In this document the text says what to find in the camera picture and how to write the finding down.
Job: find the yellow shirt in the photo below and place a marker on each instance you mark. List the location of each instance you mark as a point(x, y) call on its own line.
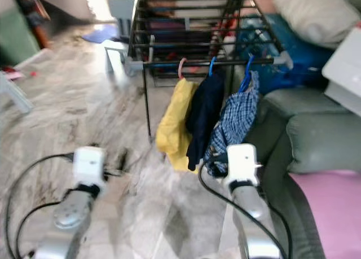
point(175, 126)

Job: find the blue floor rug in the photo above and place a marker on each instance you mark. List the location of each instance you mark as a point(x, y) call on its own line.
point(98, 33)

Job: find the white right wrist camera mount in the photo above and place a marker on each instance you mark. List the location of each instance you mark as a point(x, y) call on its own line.
point(241, 163)

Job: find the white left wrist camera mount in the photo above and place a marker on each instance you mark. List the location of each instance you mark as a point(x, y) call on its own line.
point(89, 166)

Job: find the beige pillow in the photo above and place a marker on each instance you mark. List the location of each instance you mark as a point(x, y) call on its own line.
point(310, 13)

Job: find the grey green leather sofa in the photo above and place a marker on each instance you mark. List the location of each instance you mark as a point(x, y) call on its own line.
point(316, 135)

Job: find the navy blue garment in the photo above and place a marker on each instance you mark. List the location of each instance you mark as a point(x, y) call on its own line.
point(203, 115)

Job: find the pink foam mat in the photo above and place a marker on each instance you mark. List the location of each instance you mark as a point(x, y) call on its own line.
point(327, 208)

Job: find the black metal drying rack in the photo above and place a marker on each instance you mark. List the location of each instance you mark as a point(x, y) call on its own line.
point(231, 61)

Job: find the pink plastic hanger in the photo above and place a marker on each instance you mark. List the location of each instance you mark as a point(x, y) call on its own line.
point(181, 67)

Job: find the dark green upholstered seat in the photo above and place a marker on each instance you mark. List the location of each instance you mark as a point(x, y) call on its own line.
point(14, 39)

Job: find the blue plastic hanger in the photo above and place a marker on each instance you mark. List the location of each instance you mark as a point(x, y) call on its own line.
point(247, 77)
point(212, 66)

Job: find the blue plaid shirt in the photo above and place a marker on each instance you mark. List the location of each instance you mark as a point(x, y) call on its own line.
point(234, 121)

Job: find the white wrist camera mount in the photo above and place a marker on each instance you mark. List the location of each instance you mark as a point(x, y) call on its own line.
point(241, 163)
point(89, 166)

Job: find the white drawer unit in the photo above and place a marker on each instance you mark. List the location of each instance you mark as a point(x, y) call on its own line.
point(344, 73)

